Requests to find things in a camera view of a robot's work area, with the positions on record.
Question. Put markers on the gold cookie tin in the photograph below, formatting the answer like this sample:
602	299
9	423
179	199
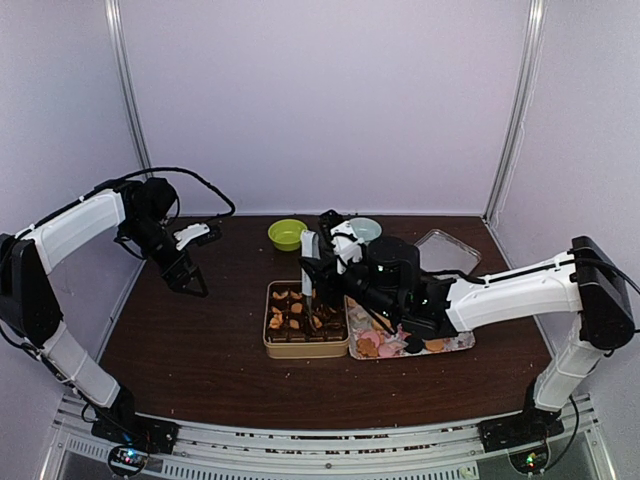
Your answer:
286	332

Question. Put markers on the black sandwich cookie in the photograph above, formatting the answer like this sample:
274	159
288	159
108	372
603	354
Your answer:
414	345

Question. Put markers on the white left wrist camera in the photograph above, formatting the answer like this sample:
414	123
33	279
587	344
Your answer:
198	233

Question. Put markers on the metal serving tongs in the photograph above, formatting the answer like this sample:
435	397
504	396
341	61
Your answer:
309	250

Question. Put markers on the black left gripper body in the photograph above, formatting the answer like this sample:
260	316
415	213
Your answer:
165	267

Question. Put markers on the light blue striped bowl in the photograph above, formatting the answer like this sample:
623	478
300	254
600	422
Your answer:
366	228

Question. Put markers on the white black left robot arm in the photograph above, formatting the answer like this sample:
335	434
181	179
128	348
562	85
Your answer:
136	207

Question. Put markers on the green bowl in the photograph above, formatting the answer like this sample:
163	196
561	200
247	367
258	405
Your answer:
285	234

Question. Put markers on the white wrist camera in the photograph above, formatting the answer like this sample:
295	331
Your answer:
198	233
340	237

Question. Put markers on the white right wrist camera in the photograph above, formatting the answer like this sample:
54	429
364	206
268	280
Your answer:
340	237

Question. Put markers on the floral cookie tray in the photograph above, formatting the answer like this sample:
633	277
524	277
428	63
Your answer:
359	321

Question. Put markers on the aluminium front rail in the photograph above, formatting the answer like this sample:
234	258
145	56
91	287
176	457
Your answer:
451	450

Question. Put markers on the pink round cookie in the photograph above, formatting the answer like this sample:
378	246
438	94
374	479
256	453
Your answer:
374	336

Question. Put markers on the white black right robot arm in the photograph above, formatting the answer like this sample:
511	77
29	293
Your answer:
386	280

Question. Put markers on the aluminium corner post right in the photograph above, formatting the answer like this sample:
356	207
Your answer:
521	101

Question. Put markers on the aluminium corner post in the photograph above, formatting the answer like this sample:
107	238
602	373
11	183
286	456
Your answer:
118	42
521	101

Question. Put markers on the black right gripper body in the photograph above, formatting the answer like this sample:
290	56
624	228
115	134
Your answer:
380	302

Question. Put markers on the aluminium corner post left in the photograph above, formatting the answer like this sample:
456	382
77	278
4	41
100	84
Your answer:
118	42

